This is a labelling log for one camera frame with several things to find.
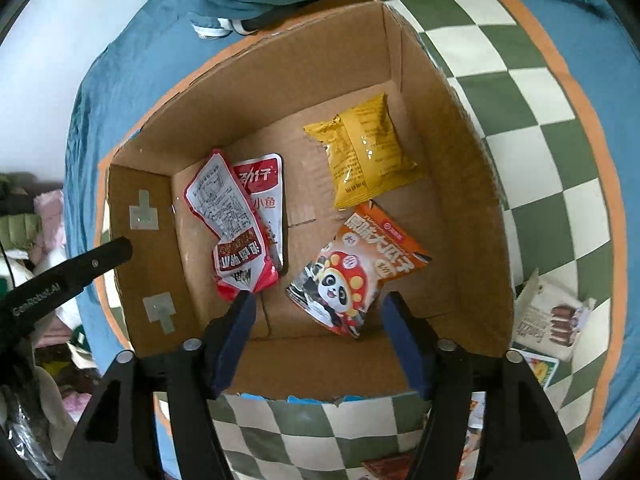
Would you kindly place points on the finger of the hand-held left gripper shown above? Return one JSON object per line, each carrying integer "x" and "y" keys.
{"x": 107, "y": 255}

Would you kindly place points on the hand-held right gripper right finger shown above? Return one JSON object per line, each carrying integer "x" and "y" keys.
{"x": 406, "y": 345}

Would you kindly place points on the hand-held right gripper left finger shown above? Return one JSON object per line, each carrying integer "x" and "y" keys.
{"x": 239, "y": 335}

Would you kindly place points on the orange panda snack packet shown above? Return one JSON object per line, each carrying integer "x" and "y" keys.
{"x": 350, "y": 270}

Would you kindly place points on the white colourful snack packet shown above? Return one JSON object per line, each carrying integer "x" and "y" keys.
{"x": 476, "y": 417}

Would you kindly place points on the dark red snack packet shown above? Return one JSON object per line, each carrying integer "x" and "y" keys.
{"x": 392, "y": 467}

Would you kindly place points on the red white printed snack packet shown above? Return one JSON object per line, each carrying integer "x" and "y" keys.
{"x": 225, "y": 210}

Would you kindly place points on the green edged snack packet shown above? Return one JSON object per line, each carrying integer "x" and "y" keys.
{"x": 542, "y": 367}

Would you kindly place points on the brown cardboard box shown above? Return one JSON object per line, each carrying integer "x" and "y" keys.
{"x": 450, "y": 210}

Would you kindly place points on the white snack packet red top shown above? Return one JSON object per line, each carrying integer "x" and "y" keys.
{"x": 267, "y": 195}

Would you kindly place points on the white brown snack packet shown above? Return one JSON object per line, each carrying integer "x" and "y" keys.
{"x": 545, "y": 310}

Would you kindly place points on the yellow snack packet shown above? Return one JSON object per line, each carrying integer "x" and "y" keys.
{"x": 365, "y": 155}

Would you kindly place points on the white jacket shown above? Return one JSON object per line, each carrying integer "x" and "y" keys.
{"x": 47, "y": 270}

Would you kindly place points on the pink jacket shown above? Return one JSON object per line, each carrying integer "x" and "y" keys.
{"x": 50, "y": 215}

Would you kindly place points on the olive puffer jacket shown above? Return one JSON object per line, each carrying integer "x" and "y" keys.
{"x": 20, "y": 230}

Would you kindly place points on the pile of clothes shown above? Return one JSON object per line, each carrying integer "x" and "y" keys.
{"x": 55, "y": 385}

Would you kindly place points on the grey striped garment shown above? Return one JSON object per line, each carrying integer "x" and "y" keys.
{"x": 220, "y": 27}

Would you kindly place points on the green white checkered mat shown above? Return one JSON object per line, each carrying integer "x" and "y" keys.
{"x": 525, "y": 90}

